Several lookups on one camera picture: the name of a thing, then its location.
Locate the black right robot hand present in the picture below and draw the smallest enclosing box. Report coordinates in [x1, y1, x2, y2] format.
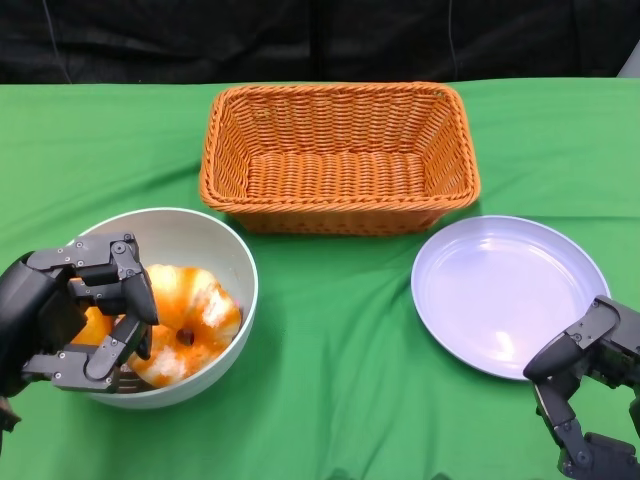
[522, 294, 640, 480]

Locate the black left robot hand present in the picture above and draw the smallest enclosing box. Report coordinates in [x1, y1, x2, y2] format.
[0, 232, 161, 396]

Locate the plain orange ring bread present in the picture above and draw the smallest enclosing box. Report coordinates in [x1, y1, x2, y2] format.
[69, 305, 117, 347]

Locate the pale grey-green bowl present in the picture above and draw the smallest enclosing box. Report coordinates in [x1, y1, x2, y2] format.
[64, 208, 260, 410]

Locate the striped orange white ring bread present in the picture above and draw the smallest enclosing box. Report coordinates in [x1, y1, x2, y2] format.
[127, 263, 244, 390]

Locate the lavender round plate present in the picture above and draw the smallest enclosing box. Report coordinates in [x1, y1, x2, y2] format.
[410, 215, 612, 381]

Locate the orange wicker basket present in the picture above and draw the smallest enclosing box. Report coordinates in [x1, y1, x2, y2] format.
[199, 82, 481, 236]

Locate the pale grey panel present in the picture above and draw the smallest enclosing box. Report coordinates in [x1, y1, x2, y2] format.
[616, 49, 640, 80]

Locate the green tablecloth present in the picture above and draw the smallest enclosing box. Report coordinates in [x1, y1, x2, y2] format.
[0, 79, 640, 480]

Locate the black backdrop curtain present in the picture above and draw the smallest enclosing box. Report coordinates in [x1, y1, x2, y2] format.
[0, 0, 640, 85]

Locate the thin white hanging cable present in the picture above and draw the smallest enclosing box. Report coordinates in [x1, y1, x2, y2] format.
[446, 0, 460, 82]

